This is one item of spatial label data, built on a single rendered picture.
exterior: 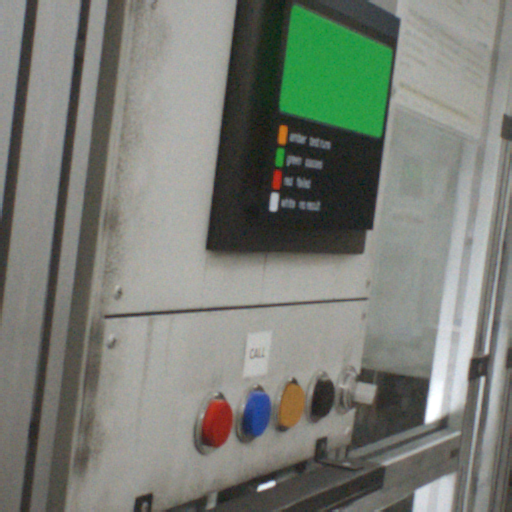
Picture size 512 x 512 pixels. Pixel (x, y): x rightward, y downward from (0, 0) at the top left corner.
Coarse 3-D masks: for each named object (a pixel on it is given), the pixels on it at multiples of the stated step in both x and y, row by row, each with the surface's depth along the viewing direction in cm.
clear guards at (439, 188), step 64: (448, 0) 119; (448, 64) 121; (448, 128) 124; (384, 192) 110; (448, 192) 127; (384, 256) 113; (448, 256) 130; (384, 320) 115; (448, 320) 133; (384, 384) 117; (448, 384) 137; (384, 448) 120; (448, 448) 140
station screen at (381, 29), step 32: (288, 0) 80; (320, 0) 84; (352, 0) 89; (288, 32) 80; (352, 32) 90; (384, 32) 96; (288, 128) 82; (320, 128) 87; (352, 128) 92; (384, 128) 98; (288, 160) 83; (320, 160) 88; (352, 160) 93; (288, 192) 84; (320, 192) 89; (352, 192) 94; (320, 224) 89; (352, 224) 95
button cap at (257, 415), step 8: (256, 392) 88; (264, 392) 88; (256, 400) 87; (264, 400) 88; (248, 408) 87; (256, 408) 87; (264, 408) 88; (248, 416) 87; (256, 416) 87; (264, 416) 88; (248, 424) 87; (256, 424) 87; (264, 424) 89; (248, 432) 87; (256, 432) 88
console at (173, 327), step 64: (128, 0) 69; (192, 0) 74; (256, 0) 78; (384, 0) 98; (128, 64) 69; (192, 64) 75; (256, 64) 79; (128, 128) 69; (192, 128) 76; (256, 128) 81; (128, 192) 70; (192, 192) 77; (256, 192) 82; (128, 256) 71; (192, 256) 78; (256, 256) 86; (320, 256) 96; (128, 320) 72; (192, 320) 79; (256, 320) 88; (320, 320) 98; (64, 384) 72; (128, 384) 73; (192, 384) 80; (256, 384) 88; (320, 384) 98; (64, 448) 72; (128, 448) 74; (192, 448) 81; (256, 448) 91
